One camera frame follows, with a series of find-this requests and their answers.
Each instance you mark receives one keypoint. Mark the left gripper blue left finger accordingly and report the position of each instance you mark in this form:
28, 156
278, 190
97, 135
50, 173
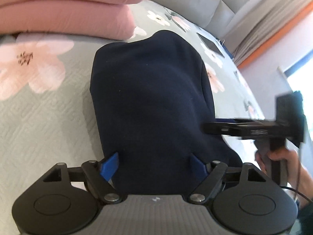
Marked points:
109, 166

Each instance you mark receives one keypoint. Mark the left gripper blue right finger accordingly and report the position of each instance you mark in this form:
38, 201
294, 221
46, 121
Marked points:
198, 168

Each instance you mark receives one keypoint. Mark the navy striped sweatshirt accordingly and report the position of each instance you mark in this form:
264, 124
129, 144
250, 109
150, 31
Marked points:
151, 98

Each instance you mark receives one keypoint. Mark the person's right hand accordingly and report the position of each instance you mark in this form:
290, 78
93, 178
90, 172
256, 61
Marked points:
298, 176

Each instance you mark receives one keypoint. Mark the beige curtain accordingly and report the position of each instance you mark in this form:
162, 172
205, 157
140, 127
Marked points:
259, 25

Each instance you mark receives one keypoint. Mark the tablet on bed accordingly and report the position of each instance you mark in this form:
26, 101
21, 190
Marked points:
208, 44

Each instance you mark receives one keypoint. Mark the folded pink quilt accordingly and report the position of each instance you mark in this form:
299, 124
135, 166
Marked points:
108, 19

